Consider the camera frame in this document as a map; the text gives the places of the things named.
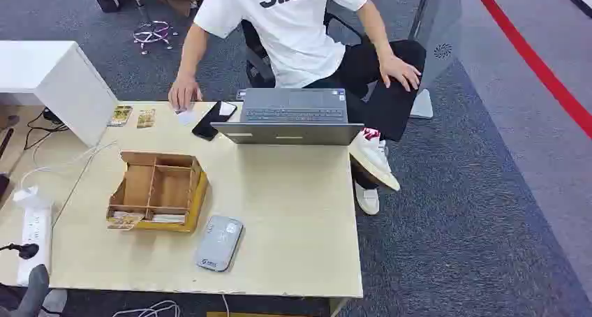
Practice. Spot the person's right hand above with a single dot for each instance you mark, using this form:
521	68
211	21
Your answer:
183	92

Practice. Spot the person's left hand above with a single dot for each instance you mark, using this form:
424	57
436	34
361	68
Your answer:
398	70

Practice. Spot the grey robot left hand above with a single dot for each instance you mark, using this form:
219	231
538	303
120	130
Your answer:
34	289

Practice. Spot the plain white card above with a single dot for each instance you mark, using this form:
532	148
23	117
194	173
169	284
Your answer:
187	118

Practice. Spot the black smartphone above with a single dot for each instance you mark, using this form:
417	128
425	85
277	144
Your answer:
210	123

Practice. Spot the white power strip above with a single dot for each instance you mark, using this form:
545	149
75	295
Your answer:
34	245

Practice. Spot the printed yellow card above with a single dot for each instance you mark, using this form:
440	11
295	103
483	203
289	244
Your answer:
124	220
120	115
145	118

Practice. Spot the grey standing panel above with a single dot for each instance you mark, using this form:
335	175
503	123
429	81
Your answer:
437	32

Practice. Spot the chrome chair base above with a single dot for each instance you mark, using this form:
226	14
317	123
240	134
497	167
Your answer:
152	32

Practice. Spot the black office chair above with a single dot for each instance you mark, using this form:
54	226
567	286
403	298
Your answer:
256	51

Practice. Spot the white plug adapter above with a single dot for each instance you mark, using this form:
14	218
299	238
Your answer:
27	197

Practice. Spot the white shoe with red laces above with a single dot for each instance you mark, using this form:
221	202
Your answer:
372	160

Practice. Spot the wooden card box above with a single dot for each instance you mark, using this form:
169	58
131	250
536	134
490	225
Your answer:
159	187

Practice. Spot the grey laptop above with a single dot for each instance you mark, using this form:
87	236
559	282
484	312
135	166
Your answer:
286	118

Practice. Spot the seated person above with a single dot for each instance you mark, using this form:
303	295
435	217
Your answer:
296	37

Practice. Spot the white cabinet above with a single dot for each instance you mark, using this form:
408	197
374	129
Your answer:
60	81

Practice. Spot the white card stack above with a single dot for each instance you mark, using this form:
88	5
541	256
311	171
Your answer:
168	218

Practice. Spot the plain white shoe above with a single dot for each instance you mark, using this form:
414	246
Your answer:
367	199

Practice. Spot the grey flat pouch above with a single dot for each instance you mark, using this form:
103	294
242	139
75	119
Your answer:
219	243

